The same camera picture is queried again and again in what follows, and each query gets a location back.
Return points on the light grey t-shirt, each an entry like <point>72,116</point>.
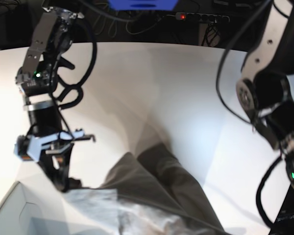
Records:
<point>152,194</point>

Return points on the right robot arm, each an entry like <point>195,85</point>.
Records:
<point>45,94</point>

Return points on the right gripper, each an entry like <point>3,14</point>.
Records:
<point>53,154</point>

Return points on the white cardboard box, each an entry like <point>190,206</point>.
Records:
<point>23,212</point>

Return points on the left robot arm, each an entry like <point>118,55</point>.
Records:
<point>264,92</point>

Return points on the blue box at top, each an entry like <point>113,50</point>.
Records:
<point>124,5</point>

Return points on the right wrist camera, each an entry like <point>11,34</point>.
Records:
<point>20,149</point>

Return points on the black power strip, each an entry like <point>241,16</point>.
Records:
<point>201,18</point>

